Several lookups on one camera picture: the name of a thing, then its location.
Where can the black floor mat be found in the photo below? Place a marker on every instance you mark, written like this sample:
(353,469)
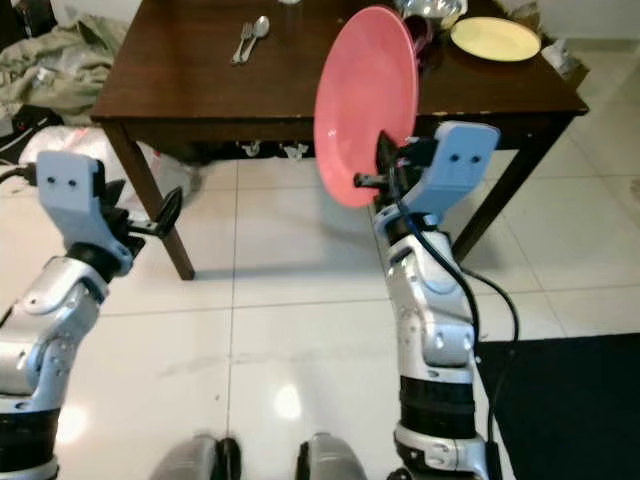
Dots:
(570,410)

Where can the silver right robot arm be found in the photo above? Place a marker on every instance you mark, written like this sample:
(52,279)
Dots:
(435,320)

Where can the shiny metal bowl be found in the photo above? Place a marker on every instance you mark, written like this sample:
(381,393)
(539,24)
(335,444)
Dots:
(430,8)

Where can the pale yellow plate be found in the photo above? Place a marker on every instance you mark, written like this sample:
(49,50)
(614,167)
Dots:
(495,39)

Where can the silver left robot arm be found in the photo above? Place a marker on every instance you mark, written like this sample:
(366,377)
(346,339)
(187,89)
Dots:
(35,340)

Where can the pink plate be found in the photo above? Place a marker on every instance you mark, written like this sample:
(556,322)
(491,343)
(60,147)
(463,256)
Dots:
(360,100)

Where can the white plastic bag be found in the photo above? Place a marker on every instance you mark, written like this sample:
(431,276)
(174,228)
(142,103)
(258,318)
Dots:
(60,140)

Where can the silver robot leg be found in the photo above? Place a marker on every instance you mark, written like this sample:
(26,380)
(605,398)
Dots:
(195,458)
(345,458)

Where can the silver fork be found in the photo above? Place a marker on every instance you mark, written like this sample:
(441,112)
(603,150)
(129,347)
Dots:
(240,45)

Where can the grey-green crumpled cloth pile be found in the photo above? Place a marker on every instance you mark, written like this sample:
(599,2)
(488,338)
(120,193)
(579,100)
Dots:
(55,70)

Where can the silver right robot leg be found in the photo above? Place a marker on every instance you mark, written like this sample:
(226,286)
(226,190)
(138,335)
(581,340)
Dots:
(345,458)

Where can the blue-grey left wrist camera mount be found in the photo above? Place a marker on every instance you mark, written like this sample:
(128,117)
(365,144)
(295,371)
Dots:
(68,195)

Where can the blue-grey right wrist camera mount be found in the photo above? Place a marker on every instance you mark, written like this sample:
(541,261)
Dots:
(458,170)

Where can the dark wooden table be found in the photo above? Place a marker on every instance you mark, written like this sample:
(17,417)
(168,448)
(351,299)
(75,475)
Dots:
(210,95)

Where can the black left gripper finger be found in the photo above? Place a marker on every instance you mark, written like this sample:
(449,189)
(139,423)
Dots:
(170,208)

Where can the black bag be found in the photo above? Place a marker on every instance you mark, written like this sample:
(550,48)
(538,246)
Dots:
(10,20)

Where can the silver spoon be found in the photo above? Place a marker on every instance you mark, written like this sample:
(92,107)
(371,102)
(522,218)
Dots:
(259,27)

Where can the silver left robot leg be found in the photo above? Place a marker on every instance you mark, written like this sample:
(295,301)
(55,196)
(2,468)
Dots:
(195,458)

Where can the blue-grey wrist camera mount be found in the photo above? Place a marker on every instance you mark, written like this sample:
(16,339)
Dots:
(68,195)
(458,170)

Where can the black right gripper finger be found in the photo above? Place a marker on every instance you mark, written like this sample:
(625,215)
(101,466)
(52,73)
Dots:
(385,160)

